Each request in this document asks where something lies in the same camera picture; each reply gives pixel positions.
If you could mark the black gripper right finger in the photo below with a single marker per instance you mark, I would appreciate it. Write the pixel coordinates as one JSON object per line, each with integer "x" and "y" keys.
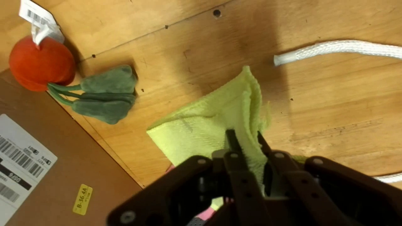
{"x": 294, "y": 197}

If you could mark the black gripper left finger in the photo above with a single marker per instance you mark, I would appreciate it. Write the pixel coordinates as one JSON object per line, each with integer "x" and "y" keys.
{"x": 246, "y": 205}

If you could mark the yellow cloth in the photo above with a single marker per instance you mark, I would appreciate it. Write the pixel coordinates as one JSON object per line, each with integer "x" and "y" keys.
{"x": 200, "y": 128}

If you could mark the red and green plush toy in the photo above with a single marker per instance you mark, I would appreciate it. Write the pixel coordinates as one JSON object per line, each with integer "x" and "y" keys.
{"x": 51, "y": 67}

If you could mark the cardboard box on table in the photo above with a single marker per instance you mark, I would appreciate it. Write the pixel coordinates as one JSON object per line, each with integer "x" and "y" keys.
{"x": 53, "y": 173}

